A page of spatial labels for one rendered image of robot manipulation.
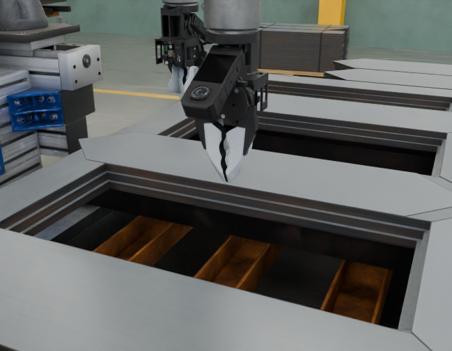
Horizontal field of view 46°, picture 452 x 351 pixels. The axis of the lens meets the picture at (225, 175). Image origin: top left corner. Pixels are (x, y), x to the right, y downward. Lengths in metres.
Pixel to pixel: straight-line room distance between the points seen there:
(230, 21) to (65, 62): 0.72
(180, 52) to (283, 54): 4.37
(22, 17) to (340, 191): 0.91
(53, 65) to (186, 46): 0.41
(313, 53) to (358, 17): 2.73
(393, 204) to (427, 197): 0.07
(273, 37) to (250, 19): 4.73
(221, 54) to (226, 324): 0.34
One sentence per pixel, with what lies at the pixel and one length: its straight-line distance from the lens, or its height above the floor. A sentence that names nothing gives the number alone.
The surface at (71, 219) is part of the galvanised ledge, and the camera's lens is 1.19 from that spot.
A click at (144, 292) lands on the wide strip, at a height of 0.86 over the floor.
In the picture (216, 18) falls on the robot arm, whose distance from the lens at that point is 0.69.
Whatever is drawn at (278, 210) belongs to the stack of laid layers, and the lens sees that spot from 0.85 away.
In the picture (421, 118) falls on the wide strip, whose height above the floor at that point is 0.86.
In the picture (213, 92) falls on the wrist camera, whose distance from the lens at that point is 0.64.
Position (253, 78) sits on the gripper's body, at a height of 1.05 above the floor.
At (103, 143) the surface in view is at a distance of 1.09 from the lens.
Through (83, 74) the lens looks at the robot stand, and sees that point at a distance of 1.38.
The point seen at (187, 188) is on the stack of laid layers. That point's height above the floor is 0.84.
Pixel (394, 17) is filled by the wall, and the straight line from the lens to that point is 7.98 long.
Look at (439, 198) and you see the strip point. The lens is 0.89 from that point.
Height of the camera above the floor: 1.21
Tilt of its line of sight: 23 degrees down
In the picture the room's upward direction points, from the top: straight up
